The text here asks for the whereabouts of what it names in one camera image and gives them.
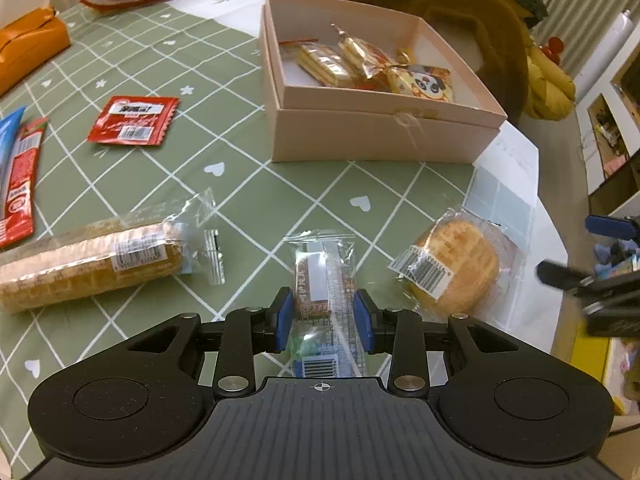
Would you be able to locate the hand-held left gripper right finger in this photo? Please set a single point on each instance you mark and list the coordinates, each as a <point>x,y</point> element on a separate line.
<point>362,321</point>

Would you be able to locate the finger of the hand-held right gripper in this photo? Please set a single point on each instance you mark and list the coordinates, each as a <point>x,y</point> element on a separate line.
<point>565,275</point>
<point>607,225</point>

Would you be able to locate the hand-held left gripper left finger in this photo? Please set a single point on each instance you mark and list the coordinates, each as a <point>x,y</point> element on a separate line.
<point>285,321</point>

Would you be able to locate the clear brown biscuit packet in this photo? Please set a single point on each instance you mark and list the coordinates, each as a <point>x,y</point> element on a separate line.
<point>320,280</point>

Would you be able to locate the pink cardboard box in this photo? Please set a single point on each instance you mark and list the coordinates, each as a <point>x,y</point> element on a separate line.
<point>360,125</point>

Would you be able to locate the panda print snack packet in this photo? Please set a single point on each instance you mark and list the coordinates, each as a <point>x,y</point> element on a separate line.
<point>425,84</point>

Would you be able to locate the gold candy packet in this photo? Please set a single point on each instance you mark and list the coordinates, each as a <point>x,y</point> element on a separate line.
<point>385,70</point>

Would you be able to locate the clear yellow wafer packet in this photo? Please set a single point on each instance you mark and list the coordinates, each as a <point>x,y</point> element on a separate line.
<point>320,62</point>

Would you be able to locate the gold wafer packet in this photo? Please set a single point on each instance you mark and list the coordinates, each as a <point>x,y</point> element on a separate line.
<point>357,50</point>

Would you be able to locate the yellow floor mat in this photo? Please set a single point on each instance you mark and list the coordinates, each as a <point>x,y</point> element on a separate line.
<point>580,370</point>

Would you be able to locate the white low cabinet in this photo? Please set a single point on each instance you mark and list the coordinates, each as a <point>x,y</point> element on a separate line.
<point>610,125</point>

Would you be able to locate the round bread packet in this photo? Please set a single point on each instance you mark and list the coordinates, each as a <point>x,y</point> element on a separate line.
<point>460,265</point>

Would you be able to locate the white paper sheet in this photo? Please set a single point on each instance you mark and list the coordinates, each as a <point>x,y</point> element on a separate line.
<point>510,160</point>

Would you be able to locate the yellow armchair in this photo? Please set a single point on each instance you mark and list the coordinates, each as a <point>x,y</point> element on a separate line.
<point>550,90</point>

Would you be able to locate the white standing air conditioner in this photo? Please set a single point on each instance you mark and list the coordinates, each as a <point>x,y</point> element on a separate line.
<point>617,45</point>

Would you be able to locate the red toy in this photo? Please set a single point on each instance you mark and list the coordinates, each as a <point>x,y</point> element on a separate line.
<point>554,50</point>

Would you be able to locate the long bread packet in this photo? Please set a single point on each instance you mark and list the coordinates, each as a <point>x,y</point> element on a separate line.
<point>90,265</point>

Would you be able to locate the square red snack packet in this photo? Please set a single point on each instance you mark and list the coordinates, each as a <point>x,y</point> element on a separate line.
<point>132,121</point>

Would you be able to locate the brown plush toy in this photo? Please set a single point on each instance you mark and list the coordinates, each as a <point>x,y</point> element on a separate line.
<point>450,5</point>

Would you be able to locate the long red snack packet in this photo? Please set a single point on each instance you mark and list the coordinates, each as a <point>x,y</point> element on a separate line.
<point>22,185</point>

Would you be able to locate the blue snack packet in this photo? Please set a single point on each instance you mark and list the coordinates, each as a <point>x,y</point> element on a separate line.
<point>9,145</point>

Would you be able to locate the orange tissue box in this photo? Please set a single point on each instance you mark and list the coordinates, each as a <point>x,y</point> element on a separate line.
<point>30,50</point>

